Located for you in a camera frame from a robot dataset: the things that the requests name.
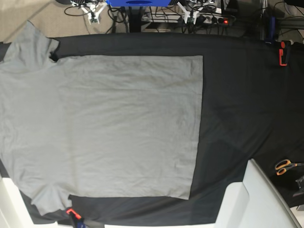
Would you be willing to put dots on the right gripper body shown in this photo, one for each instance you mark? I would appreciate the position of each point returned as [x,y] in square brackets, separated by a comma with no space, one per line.
[91,8]

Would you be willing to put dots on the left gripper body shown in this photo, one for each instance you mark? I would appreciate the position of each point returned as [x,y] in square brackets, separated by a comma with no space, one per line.
[193,8]

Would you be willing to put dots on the grey T-shirt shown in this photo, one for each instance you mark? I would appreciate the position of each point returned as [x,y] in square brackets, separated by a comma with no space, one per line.
[97,126]

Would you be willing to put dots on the black power strip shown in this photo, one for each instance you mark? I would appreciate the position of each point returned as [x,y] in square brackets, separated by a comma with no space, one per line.
[212,19]

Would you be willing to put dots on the blue box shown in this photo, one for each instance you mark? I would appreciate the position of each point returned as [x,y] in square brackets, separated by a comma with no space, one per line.
[138,3]

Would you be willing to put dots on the red black clamp right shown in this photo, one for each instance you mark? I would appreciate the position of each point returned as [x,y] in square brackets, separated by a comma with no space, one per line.
[284,52]

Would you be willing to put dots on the black table cloth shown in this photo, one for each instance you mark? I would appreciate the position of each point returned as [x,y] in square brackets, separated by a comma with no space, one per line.
[251,108]

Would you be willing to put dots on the black device right edge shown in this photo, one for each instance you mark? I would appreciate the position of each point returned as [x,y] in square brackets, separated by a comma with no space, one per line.
[300,184]

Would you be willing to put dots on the white furniture right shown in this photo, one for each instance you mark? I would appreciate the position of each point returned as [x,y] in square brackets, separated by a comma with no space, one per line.
[254,203]

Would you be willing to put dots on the white furniture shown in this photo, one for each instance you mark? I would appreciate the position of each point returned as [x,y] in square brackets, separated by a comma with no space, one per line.
[13,212]
[254,203]

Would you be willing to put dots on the red blue clamp bottom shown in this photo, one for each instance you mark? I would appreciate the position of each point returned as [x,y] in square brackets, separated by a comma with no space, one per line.
[76,220]

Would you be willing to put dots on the white furniture left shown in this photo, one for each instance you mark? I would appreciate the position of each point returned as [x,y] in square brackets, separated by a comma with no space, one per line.
[13,212]

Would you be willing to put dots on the black table stand post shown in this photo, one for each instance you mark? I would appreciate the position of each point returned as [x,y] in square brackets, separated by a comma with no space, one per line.
[135,19]

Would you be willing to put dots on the blue clamp handle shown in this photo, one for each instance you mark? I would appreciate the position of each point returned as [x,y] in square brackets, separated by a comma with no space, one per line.
[270,29]

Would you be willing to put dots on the orange handled scissors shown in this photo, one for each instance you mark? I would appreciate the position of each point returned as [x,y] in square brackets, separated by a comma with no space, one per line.
[284,165]

